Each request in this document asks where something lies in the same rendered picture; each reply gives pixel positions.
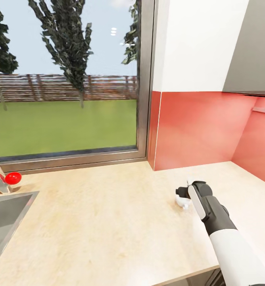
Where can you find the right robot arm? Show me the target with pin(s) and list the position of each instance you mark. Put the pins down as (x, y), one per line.
(239, 265)

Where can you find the drop in sink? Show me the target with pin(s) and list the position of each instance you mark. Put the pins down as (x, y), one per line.
(13, 207)

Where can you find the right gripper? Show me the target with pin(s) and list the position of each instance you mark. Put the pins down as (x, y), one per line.
(183, 192)

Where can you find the countertop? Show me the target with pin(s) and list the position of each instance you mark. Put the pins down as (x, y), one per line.
(115, 225)
(242, 193)

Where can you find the coffee cup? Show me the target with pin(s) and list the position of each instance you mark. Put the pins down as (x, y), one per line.
(183, 202)

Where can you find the fixed window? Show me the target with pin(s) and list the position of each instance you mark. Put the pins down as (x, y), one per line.
(76, 82)

